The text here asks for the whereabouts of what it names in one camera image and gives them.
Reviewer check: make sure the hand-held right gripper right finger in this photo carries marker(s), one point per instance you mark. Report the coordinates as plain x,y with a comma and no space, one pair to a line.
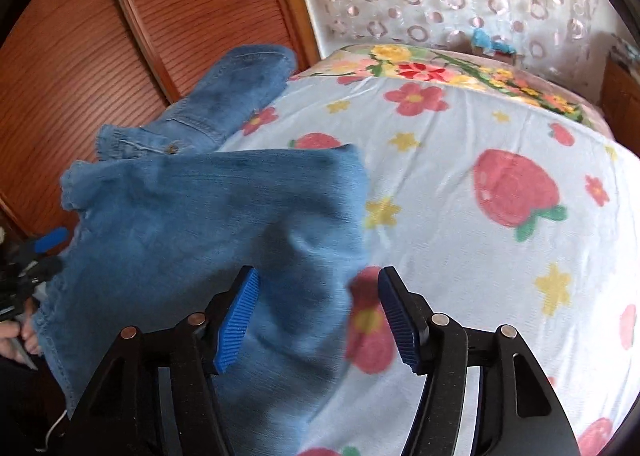
400,321

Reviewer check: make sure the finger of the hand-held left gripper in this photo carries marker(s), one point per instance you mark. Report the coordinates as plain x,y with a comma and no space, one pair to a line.
50,239
45,266

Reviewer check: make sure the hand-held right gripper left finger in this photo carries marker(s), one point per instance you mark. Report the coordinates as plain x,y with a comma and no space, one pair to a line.
235,326

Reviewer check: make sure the blue denim pants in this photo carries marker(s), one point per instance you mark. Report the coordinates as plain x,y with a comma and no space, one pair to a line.
200,216

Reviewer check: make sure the person's left hand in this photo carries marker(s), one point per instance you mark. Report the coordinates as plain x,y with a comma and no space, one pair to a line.
15,336

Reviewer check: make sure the white strawberry print blanket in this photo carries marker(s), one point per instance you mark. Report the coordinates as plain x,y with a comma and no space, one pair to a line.
450,286

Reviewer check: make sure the wooden slatted wardrobe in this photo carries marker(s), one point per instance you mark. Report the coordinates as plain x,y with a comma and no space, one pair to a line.
150,35

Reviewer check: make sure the floral yellow pillow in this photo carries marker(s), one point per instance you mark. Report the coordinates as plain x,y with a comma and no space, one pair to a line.
415,65

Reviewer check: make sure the small box with blue bag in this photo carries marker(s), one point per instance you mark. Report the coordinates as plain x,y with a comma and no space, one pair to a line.
490,41

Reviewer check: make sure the wooden cabinet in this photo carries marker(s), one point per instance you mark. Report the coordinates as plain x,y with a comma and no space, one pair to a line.
622,95

